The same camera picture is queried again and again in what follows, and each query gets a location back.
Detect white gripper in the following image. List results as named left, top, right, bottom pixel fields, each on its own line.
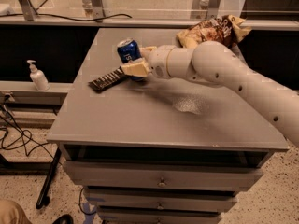
left=121, top=45, right=175, bottom=79

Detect blue pepsi can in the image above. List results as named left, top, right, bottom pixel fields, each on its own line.
left=116, top=38, right=146, bottom=82

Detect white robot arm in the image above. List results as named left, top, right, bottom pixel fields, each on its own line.
left=121, top=41, right=299, bottom=146

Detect black rxbar chocolate bar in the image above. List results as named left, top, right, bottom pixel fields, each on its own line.
left=89, top=67, right=128, bottom=93

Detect brown chip bag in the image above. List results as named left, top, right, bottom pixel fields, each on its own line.
left=176, top=15, right=251, bottom=49

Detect grey drawer cabinet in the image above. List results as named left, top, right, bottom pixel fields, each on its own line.
left=49, top=28, right=288, bottom=224

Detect white pump bottle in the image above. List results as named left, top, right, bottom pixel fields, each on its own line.
left=27, top=60, right=50, bottom=91

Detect black metal stand leg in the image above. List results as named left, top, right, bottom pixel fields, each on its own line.
left=36, top=149, right=61, bottom=210

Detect black shoe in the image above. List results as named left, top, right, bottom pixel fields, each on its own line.
left=52, top=214, right=74, bottom=224

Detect person's tan trouser knee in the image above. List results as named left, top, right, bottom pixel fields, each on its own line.
left=0, top=200, right=32, bottom=224

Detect black cable on ledge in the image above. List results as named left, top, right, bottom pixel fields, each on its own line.
left=0, top=12, right=134, bottom=22

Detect black floor cables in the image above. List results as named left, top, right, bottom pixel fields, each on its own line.
left=0, top=91, right=55, bottom=161

